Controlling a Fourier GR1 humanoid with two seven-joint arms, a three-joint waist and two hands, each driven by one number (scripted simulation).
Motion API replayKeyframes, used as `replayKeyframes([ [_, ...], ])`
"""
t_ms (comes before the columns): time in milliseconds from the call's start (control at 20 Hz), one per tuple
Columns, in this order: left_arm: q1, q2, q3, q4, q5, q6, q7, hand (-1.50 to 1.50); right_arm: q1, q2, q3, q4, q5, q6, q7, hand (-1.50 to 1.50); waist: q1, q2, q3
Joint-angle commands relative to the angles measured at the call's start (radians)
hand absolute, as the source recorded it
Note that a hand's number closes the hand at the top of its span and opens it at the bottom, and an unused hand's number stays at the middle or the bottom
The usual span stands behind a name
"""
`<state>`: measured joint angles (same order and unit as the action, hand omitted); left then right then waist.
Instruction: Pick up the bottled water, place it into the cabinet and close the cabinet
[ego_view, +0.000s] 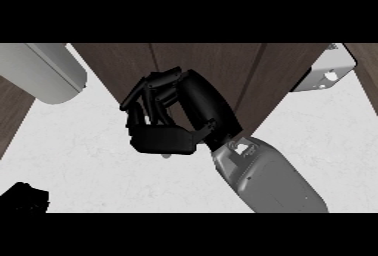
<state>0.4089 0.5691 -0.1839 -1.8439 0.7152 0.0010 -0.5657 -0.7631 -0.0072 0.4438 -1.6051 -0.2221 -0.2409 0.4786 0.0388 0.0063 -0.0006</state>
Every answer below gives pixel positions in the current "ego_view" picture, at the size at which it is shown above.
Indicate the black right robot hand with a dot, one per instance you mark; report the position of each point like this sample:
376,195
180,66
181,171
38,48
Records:
163,140

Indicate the pale grey rounded appliance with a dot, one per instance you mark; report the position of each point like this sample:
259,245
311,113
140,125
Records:
42,71

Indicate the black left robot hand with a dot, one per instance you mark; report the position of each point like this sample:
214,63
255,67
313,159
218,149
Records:
23,200

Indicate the brown wooden panel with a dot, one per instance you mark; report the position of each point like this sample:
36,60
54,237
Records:
11,113
369,70

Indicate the brown wooden cabinet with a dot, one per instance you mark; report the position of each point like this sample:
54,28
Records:
222,63

